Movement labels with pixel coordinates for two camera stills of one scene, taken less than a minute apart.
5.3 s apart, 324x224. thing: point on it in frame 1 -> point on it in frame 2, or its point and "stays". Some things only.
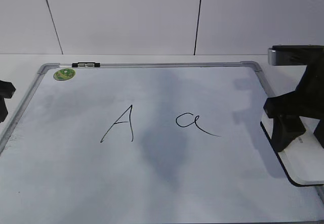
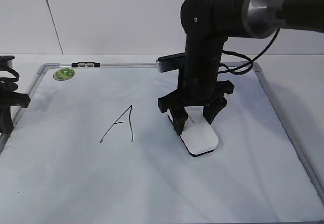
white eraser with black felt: [303, 160] -> [198, 133]
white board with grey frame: [148, 143] stays
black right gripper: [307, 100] -> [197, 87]
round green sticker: [64, 74] stays
